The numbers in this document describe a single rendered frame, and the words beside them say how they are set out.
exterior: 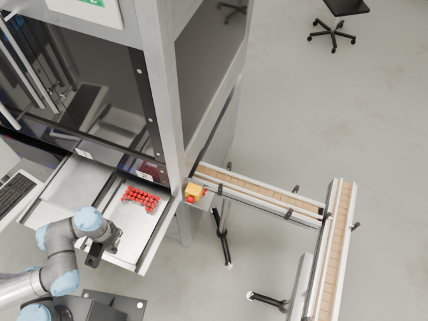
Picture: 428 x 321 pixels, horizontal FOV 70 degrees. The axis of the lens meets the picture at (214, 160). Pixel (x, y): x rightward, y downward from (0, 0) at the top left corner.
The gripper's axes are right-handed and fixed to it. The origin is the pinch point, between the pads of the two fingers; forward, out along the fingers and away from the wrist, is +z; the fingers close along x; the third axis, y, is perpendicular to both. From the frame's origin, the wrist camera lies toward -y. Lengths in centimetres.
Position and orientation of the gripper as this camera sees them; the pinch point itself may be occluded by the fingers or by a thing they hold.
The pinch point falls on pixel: (111, 252)
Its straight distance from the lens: 133.6
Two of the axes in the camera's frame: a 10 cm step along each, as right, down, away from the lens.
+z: -0.3, 5.2, 8.5
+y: 3.6, -7.9, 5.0
